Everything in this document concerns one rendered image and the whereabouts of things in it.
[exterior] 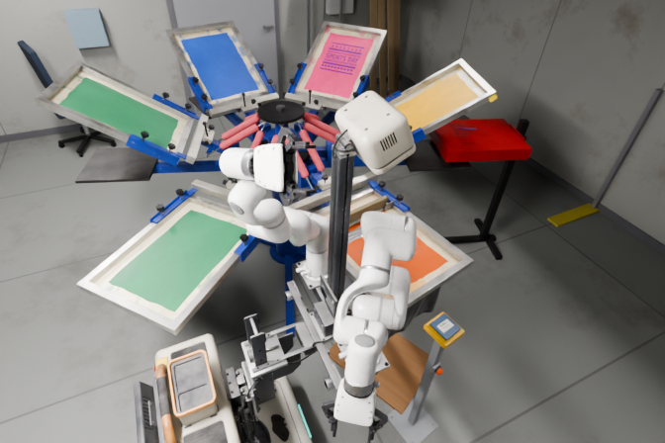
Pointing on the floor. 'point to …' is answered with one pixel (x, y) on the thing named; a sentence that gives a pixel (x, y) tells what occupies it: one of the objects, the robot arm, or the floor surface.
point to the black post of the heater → (493, 206)
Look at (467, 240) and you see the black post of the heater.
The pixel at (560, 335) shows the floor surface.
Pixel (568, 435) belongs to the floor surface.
